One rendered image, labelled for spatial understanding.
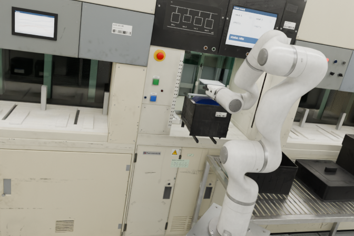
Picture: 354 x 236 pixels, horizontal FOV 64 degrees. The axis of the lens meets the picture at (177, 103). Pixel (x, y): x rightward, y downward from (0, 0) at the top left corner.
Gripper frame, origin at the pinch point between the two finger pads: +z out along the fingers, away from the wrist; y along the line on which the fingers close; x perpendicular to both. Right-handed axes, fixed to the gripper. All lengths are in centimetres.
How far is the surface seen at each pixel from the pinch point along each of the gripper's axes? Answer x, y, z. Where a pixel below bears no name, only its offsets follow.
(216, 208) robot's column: -49, 0, -38
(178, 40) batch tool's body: 20.1, -18.7, 15.0
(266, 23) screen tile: 37, 32, 15
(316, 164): -39, 75, -11
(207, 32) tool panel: 26.9, -2.7, 15.0
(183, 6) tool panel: 37.9, -19.0, 14.8
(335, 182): -39, 72, -30
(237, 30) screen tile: 30.8, 14.7, 15.2
